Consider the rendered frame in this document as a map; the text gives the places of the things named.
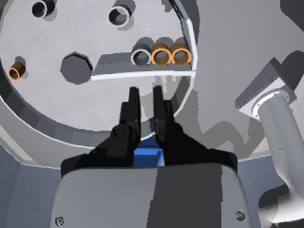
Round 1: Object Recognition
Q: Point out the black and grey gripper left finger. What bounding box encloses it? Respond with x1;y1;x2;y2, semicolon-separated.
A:
61;86;141;177

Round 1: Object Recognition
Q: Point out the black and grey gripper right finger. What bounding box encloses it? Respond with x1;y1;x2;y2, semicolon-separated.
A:
153;85;238;172

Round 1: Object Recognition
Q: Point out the bronze bushing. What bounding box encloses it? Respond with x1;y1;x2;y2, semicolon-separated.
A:
169;43;191;67
151;43;172;67
8;62;26;81

